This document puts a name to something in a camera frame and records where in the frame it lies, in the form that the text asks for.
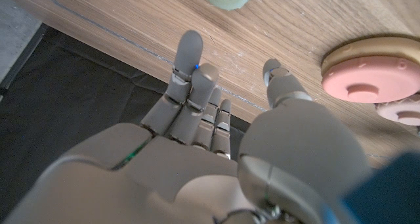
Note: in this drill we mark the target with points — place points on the dusty pink toy disk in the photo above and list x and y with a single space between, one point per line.
400 110

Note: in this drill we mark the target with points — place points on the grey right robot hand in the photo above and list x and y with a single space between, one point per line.
164 171

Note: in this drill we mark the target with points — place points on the black backdrop cloth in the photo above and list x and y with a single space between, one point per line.
65 102

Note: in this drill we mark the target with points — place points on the coral red toy disk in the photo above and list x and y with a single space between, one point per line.
370 76

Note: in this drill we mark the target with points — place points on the large orange toy disk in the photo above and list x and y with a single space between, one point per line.
367 48

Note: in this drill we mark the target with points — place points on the blue wrist connector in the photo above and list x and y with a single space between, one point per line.
387 191

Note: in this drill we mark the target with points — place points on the grey tape outline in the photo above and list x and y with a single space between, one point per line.
98 25

